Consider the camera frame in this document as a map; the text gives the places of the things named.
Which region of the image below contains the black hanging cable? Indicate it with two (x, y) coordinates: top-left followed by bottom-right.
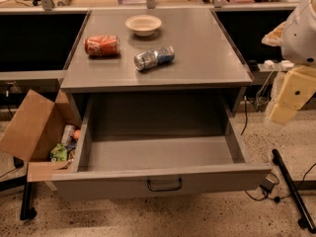
(240, 96), (249, 136)

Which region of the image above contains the black floor stand leg left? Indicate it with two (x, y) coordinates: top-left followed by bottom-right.
(20, 183), (37, 220)

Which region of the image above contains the grey drawer cabinet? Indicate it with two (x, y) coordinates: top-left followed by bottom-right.
(61, 8), (252, 119)

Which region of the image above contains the black power adapter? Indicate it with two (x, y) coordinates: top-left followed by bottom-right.
(260, 178), (276, 194)

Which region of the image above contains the orange fruit in box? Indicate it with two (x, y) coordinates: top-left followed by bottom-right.
(73, 129), (81, 140)

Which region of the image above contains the silver can in box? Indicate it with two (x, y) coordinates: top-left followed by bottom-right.
(61, 124), (75, 146)

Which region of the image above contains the green snack bag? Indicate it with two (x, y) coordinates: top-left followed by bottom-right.
(49, 143), (67, 162)

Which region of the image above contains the crushed orange soda can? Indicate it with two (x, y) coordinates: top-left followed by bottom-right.
(84, 35), (120, 56)

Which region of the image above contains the white power strip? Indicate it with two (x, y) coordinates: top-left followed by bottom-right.
(264, 60), (294, 69)

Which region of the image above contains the brown cardboard box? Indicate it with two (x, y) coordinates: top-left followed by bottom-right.
(0, 90), (81, 182)

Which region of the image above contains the grey top drawer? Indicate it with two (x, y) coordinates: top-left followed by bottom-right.
(52, 97), (271, 199)

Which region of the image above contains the white paper bowl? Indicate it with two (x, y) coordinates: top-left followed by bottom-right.
(125, 15), (162, 38)

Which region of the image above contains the silver blue soda can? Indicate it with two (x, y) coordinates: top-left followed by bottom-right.
(134, 45), (175, 71)

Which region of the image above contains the black floor stand bar right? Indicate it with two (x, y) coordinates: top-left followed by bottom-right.
(272, 149), (316, 234)

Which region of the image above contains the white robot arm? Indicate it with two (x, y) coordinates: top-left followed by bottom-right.
(262, 0), (316, 126)

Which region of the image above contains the black top drawer handle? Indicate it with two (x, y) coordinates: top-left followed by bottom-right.
(146, 178), (183, 193)

